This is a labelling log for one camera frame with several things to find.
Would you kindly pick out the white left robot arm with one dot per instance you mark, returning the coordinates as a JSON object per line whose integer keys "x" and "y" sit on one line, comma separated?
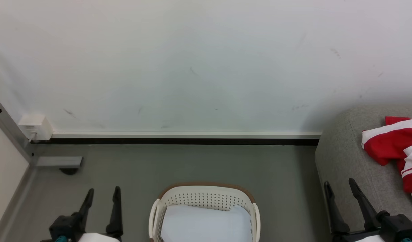
{"x": 98, "y": 238}

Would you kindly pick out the light blue clothing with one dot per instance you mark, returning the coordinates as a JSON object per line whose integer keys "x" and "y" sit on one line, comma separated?
{"x": 206, "y": 223}

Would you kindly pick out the white wall socket box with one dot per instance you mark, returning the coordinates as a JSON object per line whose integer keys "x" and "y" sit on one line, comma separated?
{"x": 36, "y": 127}

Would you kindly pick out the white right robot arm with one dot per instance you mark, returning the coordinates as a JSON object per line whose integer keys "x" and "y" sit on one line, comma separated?
{"x": 370, "y": 239}

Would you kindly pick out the grey fabric sofa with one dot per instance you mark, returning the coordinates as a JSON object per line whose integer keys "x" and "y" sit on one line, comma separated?
{"x": 347, "y": 158}

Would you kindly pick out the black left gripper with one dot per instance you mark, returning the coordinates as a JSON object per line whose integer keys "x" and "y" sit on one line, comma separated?
{"x": 66, "y": 227}

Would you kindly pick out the white perforated laundry basket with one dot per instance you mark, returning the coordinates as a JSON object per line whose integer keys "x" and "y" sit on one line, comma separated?
{"x": 206, "y": 196}

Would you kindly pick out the red white striped garment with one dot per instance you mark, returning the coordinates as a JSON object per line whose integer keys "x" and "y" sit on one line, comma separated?
{"x": 387, "y": 141}

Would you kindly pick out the black frame foot pad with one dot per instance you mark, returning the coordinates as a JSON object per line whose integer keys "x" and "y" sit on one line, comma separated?
{"x": 69, "y": 171}

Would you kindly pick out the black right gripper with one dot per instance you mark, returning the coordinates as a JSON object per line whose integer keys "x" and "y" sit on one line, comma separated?
{"x": 397, "y": 227}

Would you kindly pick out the grey metal frame post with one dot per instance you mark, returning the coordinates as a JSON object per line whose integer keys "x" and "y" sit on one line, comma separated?
{"x": 11, "y": 132}

